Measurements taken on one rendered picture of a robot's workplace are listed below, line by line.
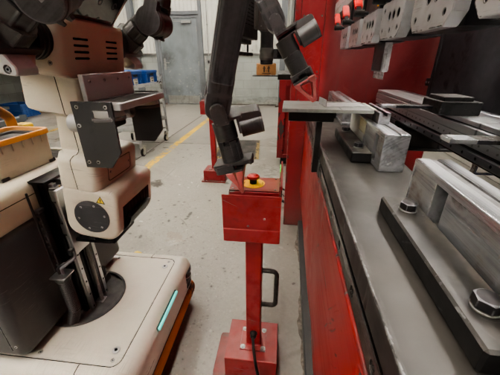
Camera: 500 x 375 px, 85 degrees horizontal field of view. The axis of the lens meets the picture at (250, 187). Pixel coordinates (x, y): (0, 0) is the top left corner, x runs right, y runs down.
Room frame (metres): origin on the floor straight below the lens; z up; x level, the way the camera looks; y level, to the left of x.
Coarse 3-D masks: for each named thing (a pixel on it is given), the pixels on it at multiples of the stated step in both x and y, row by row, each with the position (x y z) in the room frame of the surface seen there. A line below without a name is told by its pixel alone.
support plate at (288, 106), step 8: (288, 104) 0.92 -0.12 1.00; (296, 104) 0.92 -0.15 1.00; (304, 104) 0.92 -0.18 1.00; (312, 104) 0.92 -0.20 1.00; (320, 104) 0.92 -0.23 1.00; (320, 112) 0.82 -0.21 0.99; (328, 112) 0.82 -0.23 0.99; (336, 112) 0.82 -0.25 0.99; (344, 112) 0.81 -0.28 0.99; (352, 112) 0.81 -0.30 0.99; (360, 112) 0.81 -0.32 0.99; (368, 112) 0.80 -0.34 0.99
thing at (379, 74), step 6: (384, 42) 0.85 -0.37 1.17; (390, 42) 0.84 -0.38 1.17; (378, 48) 0.90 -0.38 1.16; (384, 48) 0.84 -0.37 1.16; (390, 48) 0.84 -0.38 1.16; (378, 54) 0.89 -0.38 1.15; (384, 54) 0.84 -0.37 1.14; (390, 54) 0.84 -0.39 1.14; (378, 60) 0.88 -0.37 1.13; (384, 60) 0.84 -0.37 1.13; (372, 66) 0.93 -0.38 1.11; (378, 66) 0.87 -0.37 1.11; (384, 66) 0.84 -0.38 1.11; (378, 72) 0.89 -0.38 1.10; (378, 78) 0.88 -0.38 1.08
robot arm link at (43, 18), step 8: (16, 0) 0.52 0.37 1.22; (24, 0) 0.52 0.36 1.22; (32, 0) 0.52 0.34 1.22; (40, 0) 0.52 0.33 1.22; (48, 0) 0.52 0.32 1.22; (56, 0) 0.52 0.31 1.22; (64, 0) 0.52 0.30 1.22; (24, 8) 0.52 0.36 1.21; (32, 8) 0.52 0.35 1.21; (40, 8) 0.52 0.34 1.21; (48, 8) 0.52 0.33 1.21; (56, 8) 0.53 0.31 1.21; (64, 8) 0.53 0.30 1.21; (32, 16) 0.52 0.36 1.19; (40, 16) 0.53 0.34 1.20; (48, 16) 0.53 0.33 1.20; (56, 16) 0.53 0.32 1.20; (64, 16) 0.54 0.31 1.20; (48, 24) 0.53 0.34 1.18
